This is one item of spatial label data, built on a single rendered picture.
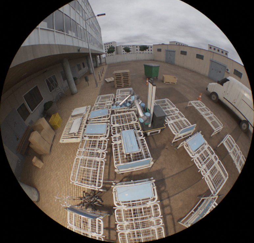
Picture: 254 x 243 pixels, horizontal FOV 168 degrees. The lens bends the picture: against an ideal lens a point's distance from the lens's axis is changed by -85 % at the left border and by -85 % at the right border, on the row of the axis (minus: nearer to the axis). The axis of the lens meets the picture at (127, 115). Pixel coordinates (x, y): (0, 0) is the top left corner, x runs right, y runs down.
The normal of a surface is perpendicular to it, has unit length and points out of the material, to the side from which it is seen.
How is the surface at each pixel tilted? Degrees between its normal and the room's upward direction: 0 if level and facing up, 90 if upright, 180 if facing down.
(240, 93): 88
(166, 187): 0
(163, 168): 0
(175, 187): 0
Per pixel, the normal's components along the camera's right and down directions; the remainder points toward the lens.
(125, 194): -0.07, -0.66
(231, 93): -0.96, 0.22
